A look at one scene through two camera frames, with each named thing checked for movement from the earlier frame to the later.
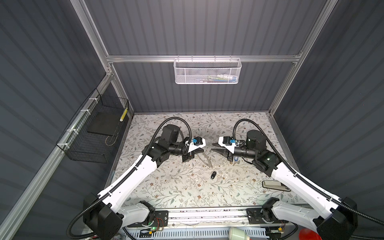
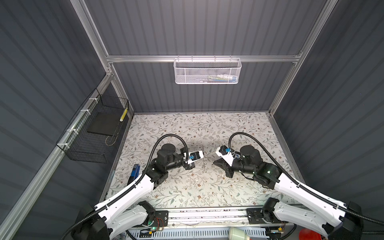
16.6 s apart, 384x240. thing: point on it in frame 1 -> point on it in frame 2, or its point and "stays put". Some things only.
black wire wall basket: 92,135 stays put
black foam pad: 106,123 stays put
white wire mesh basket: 207,71 stays put
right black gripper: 228,154 -> 225,166
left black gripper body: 186,156 -> 188,167
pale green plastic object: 236,233 stays put
